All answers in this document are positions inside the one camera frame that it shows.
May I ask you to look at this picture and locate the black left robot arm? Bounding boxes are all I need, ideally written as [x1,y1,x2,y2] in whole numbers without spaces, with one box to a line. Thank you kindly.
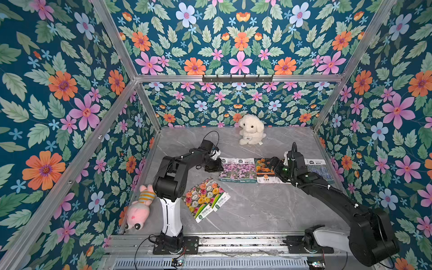
[153,139,223,253]

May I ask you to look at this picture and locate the aluminium front rail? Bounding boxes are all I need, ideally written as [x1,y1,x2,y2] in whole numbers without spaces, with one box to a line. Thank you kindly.
[103,231,353,259]

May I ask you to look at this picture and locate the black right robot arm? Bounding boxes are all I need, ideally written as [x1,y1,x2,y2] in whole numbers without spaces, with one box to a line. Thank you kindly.
[266,143,400,267]

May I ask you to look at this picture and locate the pink flowers seed packet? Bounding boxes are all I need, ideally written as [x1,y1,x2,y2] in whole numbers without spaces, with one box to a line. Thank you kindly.
[219,157,239,182]

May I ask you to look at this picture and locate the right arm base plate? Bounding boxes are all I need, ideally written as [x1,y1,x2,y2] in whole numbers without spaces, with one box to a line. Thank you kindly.
[283,235,335,254]

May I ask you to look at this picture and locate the marigold seed packet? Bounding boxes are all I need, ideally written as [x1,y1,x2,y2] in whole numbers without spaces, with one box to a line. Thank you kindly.
[270,157,291,183]
[254,158,277,184]

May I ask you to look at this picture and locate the pink cosmos seed packet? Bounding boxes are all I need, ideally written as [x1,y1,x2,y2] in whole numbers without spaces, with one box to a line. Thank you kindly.
[236,158,257,183]

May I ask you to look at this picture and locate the white plush dog toy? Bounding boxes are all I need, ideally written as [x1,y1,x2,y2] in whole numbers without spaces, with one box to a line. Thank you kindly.
[239,114,267,145]

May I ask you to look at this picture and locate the black hook rail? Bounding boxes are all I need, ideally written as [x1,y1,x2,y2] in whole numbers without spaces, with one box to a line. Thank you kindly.
[201,75,273,84]

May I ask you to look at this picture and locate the pink plush toy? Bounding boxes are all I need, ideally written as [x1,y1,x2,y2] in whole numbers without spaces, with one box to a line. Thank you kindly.
[126,184,156,231]

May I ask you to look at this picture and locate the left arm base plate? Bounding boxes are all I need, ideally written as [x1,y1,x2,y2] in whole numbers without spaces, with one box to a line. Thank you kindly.
[153,236,200,255]

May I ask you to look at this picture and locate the lavender seed packet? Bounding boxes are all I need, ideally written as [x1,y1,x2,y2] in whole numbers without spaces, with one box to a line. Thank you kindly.
[310,159,334,181]
[304,159,323,175]

